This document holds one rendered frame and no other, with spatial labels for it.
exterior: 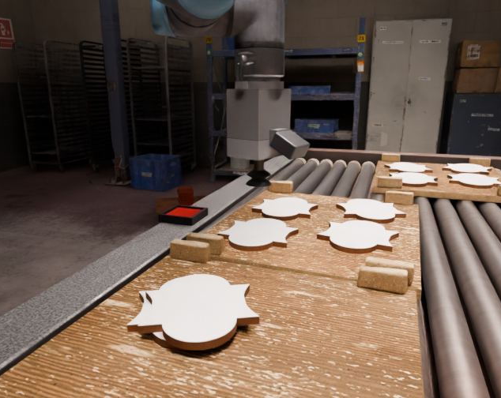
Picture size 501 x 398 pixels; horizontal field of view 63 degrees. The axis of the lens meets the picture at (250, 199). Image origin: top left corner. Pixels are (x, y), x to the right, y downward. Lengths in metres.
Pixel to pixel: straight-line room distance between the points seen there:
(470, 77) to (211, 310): 5.05
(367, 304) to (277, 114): 0.31
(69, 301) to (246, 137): 0.33
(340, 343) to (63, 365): 0.26
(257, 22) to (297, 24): 5.10
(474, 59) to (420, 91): 0.64
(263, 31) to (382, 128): 4.52
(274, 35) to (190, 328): 0.41
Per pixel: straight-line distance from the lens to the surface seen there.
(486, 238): 0.84
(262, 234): 0.67
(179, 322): 0.42
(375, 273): 0.53
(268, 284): 0.53
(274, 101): 0.63
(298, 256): 0.62
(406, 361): 0.43
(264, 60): 0.61
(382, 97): 5.07
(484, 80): 5.38
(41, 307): 0.58
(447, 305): 0.57
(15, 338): 0.53
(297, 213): 0.78
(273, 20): 0.62
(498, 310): 0.59
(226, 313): 0.43
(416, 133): 5.14
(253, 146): 0.61
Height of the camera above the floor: 1.18
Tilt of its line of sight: 15 degrees down
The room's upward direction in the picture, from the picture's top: straight up
